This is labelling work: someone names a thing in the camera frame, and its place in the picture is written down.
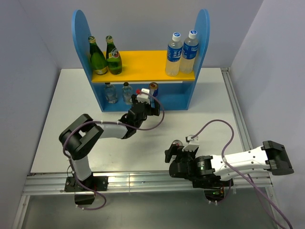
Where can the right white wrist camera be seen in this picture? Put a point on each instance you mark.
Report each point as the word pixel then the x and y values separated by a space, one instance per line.
pixel 192 143

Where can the right clear water bottle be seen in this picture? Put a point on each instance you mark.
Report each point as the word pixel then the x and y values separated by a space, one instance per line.
pixel 189 52

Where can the aluminium side rail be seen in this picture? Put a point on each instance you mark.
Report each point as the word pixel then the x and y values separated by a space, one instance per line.
pixel 238 116

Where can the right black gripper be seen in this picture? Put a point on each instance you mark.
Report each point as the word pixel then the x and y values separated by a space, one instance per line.
pixel 175 150

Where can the clear glass bottle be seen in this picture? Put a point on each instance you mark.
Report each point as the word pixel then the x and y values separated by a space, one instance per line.
pixel 127 93
pixel 110 93

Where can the blue and yellow wooden shelf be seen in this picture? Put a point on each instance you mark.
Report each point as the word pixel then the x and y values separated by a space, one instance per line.
pixel 140 68

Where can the left clear water bottle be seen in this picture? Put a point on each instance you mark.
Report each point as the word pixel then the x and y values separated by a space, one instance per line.
pixel 174 52

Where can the clear water bottle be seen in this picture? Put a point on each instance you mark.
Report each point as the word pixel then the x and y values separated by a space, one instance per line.
pixel 189 52
pixel 174 52

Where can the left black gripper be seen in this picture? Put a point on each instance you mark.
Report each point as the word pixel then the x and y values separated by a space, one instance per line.
pixel 152 111

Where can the green Perrier bottle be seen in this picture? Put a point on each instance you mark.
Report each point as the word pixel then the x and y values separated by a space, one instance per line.
pixel 97 59
pixel 113 57

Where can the Red Bull can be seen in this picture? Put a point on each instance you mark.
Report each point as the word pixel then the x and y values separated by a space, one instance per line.
pixel 154 89
pixel 177 143

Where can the aluminium front rail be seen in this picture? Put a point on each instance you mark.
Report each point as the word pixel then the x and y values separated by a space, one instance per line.
pixel 148 200

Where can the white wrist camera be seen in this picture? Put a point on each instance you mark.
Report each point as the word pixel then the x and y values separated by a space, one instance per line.
pixel 192 143
pixel 143 95

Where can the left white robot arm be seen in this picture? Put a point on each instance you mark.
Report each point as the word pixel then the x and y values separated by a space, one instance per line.
pixel 79 138

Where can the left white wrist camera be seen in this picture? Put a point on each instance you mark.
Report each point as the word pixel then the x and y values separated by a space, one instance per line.
pixel 143 95

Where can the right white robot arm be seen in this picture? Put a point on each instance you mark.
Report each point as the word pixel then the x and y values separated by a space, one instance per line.
pixel 271 156

